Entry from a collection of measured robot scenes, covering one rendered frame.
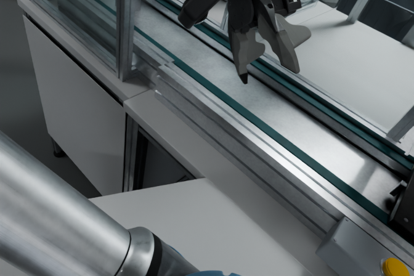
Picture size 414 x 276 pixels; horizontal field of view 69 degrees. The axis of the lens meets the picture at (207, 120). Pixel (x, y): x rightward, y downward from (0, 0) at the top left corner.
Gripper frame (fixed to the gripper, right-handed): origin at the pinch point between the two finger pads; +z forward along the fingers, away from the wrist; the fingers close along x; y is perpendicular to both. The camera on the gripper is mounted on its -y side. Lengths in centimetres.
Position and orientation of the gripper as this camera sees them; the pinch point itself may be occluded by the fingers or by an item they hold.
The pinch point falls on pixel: (263, 81)
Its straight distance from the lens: 46.3
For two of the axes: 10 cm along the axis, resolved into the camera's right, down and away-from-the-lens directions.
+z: 2.9, 9.5, 1.2
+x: -3.2, -0.2, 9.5
